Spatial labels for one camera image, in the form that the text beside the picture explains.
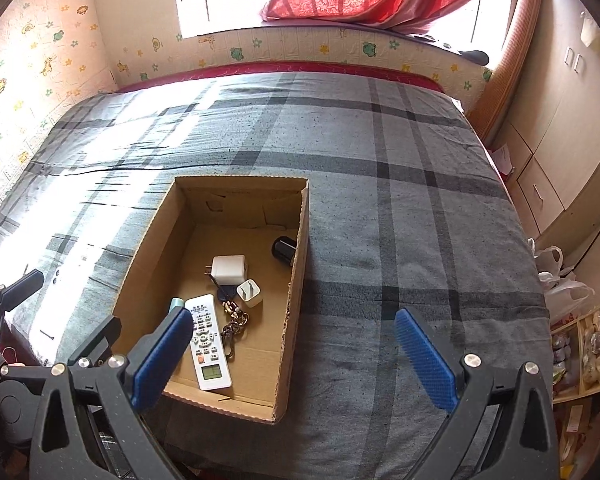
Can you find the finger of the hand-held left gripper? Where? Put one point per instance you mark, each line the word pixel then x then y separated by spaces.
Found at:
pixel 22 290
pixel 102 340

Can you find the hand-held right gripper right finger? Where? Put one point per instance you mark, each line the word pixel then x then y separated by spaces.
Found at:
pixel 425 360

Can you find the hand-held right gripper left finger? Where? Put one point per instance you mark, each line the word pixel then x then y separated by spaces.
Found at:
pixel 162 360

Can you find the white remote control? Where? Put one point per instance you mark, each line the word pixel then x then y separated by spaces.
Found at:
pixel 210 355

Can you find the light blue cosmetic bottle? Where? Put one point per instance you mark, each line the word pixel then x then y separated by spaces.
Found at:
pixel 176 304

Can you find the brown cardboard box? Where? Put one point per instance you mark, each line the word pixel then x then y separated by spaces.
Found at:
pixel 260 357

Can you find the small white charger plug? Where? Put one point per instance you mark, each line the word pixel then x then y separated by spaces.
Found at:
pixel 250 296

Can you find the large white charger plug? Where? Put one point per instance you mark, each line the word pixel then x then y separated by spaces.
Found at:
pixel 230 270

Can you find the black cylindrical container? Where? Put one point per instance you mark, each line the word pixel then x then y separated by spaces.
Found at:
pixel 282 249

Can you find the grey plaid bed blanket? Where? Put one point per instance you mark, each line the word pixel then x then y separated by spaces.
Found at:
pixel 405 210

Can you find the white plastic bag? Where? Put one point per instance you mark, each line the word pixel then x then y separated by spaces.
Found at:
pixel 550 260
pixel 567 292

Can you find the wooden shelf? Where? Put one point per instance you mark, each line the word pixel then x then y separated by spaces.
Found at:
pixel 595 390

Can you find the white paper sheet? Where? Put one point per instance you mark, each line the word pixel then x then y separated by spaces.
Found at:
pixel 502 160

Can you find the dark grey object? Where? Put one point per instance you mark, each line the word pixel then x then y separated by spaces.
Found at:
pixel 475 56

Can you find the red mattress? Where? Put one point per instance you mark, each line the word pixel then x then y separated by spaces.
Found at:
pixel 280 67

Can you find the wooden headboard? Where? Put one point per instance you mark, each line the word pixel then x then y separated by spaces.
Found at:
pixel 515 50

